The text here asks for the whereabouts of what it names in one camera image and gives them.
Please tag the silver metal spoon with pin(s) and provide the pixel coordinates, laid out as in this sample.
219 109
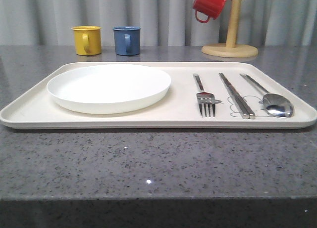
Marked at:
274 104

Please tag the white round plate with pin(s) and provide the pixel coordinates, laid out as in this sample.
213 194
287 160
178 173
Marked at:
110 88

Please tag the blue enamel mug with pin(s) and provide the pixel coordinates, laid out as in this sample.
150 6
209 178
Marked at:
127 40

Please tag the red enamel mug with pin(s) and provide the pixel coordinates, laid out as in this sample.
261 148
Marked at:
210 8

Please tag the wooden mug tree stand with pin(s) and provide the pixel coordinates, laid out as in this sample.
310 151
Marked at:
231 49

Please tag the grey pleated curtain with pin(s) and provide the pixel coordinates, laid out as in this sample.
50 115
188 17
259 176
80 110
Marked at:
162 22

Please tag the cream rabbit serving tray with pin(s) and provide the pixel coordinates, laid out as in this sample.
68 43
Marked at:
35 109

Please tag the silver metal chopstick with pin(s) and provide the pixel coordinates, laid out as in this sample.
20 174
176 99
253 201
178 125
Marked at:
250 111
242 110

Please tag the yellow enamel mug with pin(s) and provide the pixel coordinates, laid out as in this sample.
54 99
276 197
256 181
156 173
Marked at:
87 40

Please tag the silver metal fork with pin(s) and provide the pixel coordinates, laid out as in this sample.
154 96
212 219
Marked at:
206 100

